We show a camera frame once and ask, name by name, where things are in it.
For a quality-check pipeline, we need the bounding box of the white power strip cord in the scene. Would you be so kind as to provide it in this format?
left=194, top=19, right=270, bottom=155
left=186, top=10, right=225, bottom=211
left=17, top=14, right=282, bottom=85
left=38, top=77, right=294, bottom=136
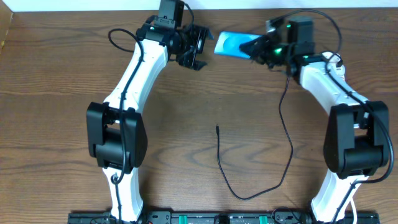
left=349, top=200, right=359, bottom=224

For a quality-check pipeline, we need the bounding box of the blue Galaxy smartphone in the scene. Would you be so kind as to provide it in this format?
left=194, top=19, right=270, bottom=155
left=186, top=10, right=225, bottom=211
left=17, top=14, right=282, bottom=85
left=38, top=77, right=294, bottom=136
left=214, top=31, right=261, bottom=59

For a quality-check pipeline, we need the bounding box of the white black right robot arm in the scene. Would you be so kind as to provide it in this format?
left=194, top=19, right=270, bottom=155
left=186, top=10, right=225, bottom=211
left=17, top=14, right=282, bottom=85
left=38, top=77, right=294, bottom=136
left=239, top=16, right=394, bottom=223

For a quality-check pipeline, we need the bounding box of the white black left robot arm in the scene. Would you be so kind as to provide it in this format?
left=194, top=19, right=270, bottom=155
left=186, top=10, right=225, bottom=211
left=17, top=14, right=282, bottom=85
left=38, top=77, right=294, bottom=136
left=86, top=1, right=212, bottom=223

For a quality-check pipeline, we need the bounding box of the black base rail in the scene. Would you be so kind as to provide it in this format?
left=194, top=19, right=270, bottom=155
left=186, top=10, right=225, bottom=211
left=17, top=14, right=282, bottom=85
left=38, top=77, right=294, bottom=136
left=67, top=209, right=381, bottom=224

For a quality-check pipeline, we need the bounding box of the black USB charging cable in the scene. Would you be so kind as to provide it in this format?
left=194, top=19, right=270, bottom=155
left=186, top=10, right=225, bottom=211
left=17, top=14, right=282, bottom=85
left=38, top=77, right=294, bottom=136
left=215, top=76, right=294, bottom=201

